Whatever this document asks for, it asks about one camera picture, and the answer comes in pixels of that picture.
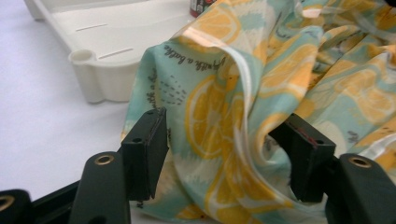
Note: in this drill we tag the white plastic tray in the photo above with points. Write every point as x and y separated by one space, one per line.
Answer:
118 40

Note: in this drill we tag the red can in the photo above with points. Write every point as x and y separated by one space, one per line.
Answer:
199 7

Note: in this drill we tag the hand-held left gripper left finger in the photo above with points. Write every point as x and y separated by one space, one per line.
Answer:
144 152

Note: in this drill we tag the lemon print cloth bag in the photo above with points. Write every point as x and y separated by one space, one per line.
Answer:
224 118

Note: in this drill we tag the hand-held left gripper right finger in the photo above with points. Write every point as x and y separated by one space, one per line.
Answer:
311 165

